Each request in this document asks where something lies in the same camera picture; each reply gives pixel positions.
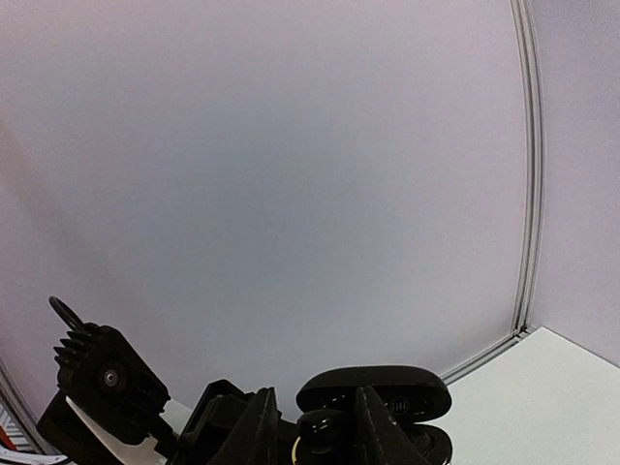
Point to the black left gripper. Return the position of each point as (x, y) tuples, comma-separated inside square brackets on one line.
[(218, 411)]

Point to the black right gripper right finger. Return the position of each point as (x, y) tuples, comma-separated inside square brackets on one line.
[(379, 438)]

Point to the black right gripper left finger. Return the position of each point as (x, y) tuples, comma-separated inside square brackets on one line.
[(254, 439)]

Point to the small black charging case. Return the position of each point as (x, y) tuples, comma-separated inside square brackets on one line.
[(413, 396)]

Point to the black stem earbud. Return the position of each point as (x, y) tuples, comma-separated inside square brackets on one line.
[(326, 431)]

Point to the left table edge rail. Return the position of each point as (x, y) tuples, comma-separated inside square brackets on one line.
[(475, 362)]

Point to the left aluminium frame post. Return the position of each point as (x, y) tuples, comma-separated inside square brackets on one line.
[(531, 77)]

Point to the front aluminium rail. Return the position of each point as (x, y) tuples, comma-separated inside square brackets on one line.
[(21, 414)]

